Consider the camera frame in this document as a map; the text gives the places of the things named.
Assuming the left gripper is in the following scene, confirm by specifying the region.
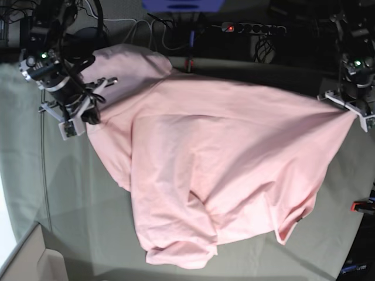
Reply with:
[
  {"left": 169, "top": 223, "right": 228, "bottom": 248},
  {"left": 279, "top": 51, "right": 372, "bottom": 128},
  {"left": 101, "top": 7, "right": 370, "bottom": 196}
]
[{"left": 318, "top": 90, "right": 374, "bottom": 117}]

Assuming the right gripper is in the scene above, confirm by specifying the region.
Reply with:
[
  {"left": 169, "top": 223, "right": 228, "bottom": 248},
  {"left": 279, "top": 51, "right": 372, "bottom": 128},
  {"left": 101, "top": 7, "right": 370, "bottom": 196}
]
[{"left": 38, "top": 77, "right": 118, "bottom": 125}]

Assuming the pink t-shirt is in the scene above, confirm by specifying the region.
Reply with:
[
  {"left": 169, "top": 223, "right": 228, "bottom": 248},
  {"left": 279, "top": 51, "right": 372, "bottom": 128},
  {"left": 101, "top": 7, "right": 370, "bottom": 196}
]
[{"left": 83, "top": 44, "right": 355, "bottom": 269}]

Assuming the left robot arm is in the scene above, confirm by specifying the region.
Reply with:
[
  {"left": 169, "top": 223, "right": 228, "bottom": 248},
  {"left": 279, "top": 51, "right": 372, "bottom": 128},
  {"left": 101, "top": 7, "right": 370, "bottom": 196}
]
[{"left": 318, "top": 1, "right": 374, "bottom": 118}]

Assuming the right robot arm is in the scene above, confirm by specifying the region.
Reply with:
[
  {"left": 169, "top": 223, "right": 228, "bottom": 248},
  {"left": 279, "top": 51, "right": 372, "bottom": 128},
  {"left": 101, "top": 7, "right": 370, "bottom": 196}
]
[{"left": 19, "top": 1, "right": 106, "bottom": 125}]

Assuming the round black stool base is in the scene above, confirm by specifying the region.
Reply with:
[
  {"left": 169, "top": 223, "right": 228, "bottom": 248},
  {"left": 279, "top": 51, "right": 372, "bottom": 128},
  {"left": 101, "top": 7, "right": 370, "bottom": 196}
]
[{"left": 65, "top": 27, "right": 110, "bottom": 57}]

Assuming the green table cloth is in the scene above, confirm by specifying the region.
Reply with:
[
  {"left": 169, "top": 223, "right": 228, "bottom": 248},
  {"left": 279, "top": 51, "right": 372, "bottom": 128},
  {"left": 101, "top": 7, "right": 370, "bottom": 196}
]
[{"left": 1, "top": 64, "right": 374, "bottom": 280}]

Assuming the right orange black clamp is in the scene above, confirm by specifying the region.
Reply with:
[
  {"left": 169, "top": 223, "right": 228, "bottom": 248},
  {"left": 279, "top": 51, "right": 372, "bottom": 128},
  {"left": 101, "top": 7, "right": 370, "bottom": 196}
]
[{"left": 351, "top": 197, "right": 375, "bottom": 215}]

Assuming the orange black clamp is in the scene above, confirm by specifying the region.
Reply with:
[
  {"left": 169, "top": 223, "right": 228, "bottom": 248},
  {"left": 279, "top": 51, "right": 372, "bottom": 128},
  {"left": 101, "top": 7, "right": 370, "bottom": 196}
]
[
  {"left": 351, "top": 197, "right": 375, "bottom": 215},
  {"left": 185, "top": 57, "right": 194, "bottom": 73}
]

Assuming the middle orange black clamp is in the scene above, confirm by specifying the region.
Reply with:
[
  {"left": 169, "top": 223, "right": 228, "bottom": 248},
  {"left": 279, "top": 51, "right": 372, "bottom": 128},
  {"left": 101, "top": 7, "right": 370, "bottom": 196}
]
[{"left": 185, "top": 57, "right": 194, "bottom": 73}]

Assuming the blue plastic box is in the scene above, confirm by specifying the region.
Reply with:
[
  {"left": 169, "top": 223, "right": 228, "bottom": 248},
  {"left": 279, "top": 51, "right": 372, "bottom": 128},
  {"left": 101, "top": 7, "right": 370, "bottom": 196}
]
[{"left": 142, "top": 0, "right": 224, "bottom": 12}]

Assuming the black power strip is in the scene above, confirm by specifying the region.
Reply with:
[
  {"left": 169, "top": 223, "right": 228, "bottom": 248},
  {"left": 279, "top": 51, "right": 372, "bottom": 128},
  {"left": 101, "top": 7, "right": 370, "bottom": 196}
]
[{"left": 221, "top": 22, "right": 287, "bottom": 36}]

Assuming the beige cardboard box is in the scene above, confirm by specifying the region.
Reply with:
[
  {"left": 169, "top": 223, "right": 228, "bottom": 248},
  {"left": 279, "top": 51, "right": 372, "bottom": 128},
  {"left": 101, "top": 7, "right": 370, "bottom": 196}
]
[{"left": 1, "top": 223, "right": 68, "bottom": 281}]

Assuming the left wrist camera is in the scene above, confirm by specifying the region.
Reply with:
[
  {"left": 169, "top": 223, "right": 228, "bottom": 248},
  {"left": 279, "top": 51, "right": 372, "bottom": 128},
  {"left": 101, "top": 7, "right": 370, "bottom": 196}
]
[{"left": 359, "top": 114, "right": 375, "bottom": 133}]

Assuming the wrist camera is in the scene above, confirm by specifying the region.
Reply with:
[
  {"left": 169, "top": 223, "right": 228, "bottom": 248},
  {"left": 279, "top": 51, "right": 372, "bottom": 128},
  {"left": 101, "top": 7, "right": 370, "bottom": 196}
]
[
  {"left": 359, "top": 114, "right": 375, "bottom": 133},
  {"left": 59, "top": 118, "right": 86, "bottom": 141}
]

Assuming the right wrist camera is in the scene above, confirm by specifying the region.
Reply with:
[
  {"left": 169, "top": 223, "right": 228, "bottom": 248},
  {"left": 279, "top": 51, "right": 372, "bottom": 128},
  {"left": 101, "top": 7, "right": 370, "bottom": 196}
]
[{"left": 59, "top": 118, "right": 86, "bottom": 141}]

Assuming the white cable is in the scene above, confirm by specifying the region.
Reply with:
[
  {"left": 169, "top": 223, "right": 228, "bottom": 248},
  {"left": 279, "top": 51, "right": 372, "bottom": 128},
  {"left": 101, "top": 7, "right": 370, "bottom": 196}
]
[{"left": 84, "top": 0, "right": 188, "bottom": 50}]

